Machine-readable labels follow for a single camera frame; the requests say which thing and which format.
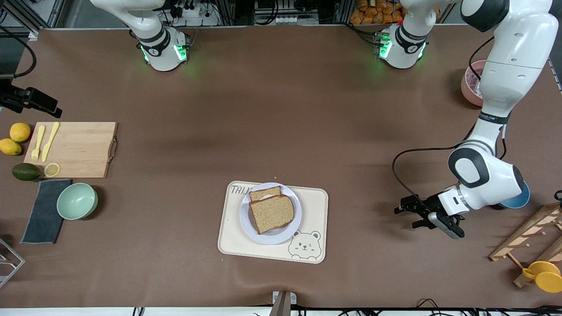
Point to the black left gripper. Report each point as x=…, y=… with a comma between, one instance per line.
x=427, y=207

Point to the plain brown bread slice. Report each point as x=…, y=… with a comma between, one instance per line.
x=272, y=215

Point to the pale blue round plate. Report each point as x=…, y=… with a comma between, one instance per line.
x=272, y=239

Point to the egg-bearing brown bread slice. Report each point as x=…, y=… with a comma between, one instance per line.
x=265, y=192

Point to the toy fried egg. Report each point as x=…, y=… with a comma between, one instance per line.
x=264, y=198

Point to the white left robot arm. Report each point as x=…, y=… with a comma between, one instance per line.
x=518, y=52

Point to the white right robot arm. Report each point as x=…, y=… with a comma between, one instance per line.
x=158, y=48

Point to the yellow plastic fork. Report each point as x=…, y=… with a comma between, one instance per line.
x=40, y=136

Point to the yellow lemon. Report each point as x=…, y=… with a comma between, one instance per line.
x=10, y=147
x=20, y=132

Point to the yellow plastic knife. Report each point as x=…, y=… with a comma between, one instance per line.
x=51, y=140

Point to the wooden cutting board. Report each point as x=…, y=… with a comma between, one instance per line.
x=79, y=149

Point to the lemon slice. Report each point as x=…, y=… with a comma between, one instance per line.
x=52, y=170

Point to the green avocado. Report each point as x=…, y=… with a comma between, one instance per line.
x=26, y=172

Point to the mint green bowl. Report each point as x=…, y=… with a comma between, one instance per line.
x=77, y=201

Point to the blue bowl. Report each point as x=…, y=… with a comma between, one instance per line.
x=520, y=202

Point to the wooden cup rack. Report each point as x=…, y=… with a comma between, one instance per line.
x=527, y=232

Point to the dark grey cloth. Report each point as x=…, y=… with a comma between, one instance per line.
x=44, y=219

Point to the pink bowl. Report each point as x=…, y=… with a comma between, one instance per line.
x=466, y=87

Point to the clear ice cubes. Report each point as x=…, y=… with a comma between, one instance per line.
x=474, y=81

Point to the yellow mug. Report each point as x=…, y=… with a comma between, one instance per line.
x=549, y=281

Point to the white power strip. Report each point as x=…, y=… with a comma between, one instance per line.
x=193, y=15

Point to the cream bear print tray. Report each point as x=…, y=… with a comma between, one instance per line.
x=232, y=237

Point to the metal table edge bracket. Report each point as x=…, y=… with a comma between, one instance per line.
x=283, y=305

